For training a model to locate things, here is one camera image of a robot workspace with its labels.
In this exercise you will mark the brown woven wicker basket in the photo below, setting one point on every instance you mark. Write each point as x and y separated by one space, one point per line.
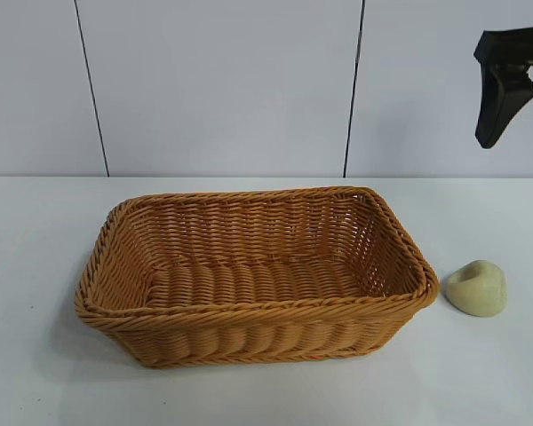
257 284

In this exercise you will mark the pale yellow egg yolk pastry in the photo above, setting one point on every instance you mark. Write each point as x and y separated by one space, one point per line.
476 295

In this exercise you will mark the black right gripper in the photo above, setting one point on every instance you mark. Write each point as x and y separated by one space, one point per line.
519 46

